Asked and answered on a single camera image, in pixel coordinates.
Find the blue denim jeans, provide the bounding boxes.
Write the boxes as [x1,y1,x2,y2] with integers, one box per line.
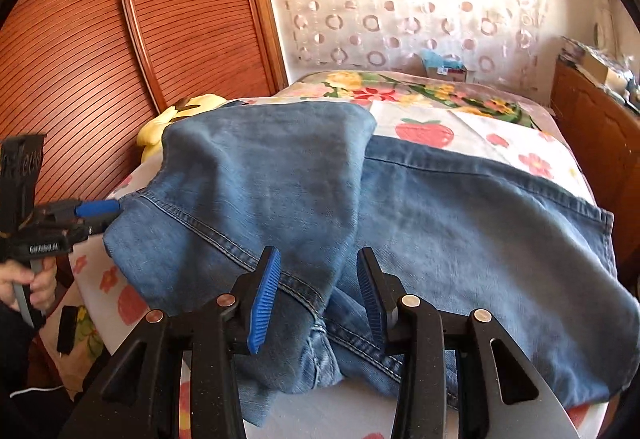
[103,102,639,425]

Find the person's left hand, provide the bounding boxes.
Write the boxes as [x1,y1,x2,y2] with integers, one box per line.
[0,257,56,312]

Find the white strawberry flower bedsheet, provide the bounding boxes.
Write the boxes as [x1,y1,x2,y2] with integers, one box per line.
[68,99,594,438]

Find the yellow Pikachu plush toy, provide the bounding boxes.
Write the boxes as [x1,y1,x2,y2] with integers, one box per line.
[137,93,227,162]

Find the wooden louvered wardrobe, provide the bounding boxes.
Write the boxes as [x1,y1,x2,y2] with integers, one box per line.
[1,0,288,202]

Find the floral blanket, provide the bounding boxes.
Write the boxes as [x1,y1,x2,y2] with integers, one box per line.
[274,69,557,130]

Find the cardboard box with blue bag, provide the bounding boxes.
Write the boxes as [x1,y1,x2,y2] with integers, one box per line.
[421,49,474,82]

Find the wooden side cabinet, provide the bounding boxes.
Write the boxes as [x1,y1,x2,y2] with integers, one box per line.
[548,57,640,261]

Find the cardboard box on cabinet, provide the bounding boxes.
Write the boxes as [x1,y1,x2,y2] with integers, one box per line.
[582,50,629,94]

